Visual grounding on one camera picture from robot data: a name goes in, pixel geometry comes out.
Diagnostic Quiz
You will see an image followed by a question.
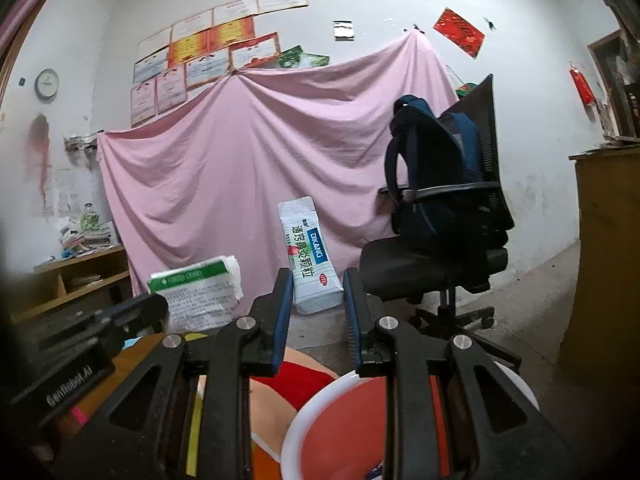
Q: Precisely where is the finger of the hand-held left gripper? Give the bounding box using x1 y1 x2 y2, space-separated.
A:
37 294 168 361

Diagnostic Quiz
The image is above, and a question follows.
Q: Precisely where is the red paper poster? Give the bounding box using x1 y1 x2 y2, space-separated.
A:
432 7 486 59

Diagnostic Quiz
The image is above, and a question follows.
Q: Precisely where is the round wall clock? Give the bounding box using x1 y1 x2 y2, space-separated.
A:
34 68 61 101

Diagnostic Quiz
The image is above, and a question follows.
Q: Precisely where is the white sachet with blue stripe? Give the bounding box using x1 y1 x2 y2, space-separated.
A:
277 197 346 316

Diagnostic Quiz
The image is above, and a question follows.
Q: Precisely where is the glass jar with green contents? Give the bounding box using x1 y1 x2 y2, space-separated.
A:
80 203 101 233

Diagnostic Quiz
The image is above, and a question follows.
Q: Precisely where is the pile of books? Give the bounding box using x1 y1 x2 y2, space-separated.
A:
60 220 116 258

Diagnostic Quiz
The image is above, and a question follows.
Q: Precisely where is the red basin with white rim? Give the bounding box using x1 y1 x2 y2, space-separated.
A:
280 360 541 480

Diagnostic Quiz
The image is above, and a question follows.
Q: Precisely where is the black office chair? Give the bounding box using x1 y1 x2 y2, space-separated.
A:
357 74 523 368

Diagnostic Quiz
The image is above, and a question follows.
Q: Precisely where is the pink bed sheet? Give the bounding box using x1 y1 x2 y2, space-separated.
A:
95 27 458 301

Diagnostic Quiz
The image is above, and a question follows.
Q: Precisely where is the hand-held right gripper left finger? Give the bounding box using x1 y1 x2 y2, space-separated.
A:
50 267 296 480

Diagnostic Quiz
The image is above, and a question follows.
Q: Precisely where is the green white packet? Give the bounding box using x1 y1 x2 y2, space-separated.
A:
147 255 245 333

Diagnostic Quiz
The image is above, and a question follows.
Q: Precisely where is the dark blue backpack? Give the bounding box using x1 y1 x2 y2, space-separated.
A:
384 94 488 238

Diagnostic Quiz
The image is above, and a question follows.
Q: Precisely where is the wooden frame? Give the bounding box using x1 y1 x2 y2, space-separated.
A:
587 30 640 141

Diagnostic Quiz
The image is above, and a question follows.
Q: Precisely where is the wooden shelf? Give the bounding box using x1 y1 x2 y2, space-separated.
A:
10 245 133 326

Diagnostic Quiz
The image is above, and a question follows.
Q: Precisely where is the group of wall certificates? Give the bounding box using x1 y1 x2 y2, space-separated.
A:
130 0 310 128

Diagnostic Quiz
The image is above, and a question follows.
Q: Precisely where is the wooden cabinet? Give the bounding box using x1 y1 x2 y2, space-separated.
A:
560 142 640 391

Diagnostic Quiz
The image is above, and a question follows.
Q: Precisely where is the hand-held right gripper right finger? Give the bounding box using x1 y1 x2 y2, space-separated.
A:
342 267 596 480

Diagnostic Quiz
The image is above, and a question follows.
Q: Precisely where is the red hanging decoration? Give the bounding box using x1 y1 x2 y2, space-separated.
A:
569 62 598 108

